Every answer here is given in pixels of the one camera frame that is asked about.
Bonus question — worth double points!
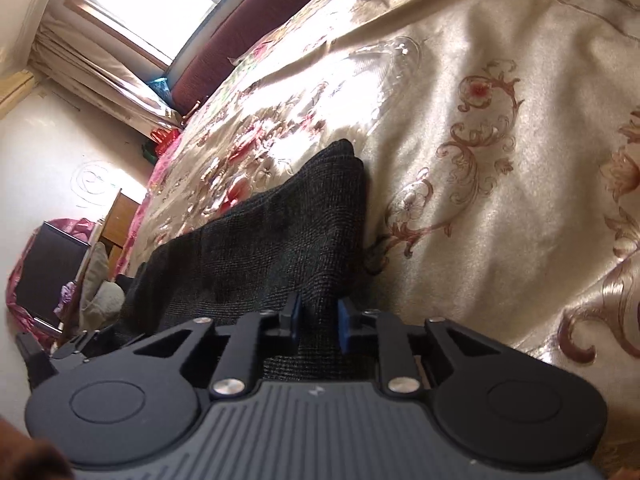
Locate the maroon sofa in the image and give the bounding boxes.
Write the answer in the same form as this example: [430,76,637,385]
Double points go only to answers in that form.
[167,0,352,117]

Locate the cream floral satin blanket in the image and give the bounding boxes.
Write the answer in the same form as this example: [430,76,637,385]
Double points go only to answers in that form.
[119,0,640,480]

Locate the dark grey knit pants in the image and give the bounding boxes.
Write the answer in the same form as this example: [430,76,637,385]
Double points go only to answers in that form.
[117,139,382,382]

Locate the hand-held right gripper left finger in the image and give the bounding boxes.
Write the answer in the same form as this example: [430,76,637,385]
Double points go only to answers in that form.
[120,292,304,401]

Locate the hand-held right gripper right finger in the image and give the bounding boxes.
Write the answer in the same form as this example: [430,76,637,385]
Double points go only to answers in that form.
[337,298,506,397]

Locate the blue bag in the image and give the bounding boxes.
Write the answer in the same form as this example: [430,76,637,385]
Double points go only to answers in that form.
[146,76,177,107]

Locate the red bag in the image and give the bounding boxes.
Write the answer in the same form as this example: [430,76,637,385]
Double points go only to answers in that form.
[149,127,181,158]

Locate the beige floral curtain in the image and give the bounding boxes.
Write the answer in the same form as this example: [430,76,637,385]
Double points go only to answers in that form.
[29,10,184,134]

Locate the olive folded cloth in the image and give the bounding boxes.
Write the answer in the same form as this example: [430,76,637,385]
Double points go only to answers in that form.
[79,241,127,319]

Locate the wooden desk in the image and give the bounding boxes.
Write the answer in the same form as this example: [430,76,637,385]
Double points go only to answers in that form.
[96,187,147,272]

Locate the black monitor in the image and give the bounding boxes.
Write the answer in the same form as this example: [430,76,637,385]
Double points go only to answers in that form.
[14,221,92,332]

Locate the window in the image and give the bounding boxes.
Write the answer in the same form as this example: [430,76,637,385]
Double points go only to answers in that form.
[74,0,240,69]

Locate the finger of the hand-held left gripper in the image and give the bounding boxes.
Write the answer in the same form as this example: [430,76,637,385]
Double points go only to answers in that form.
[15,325,126,392]

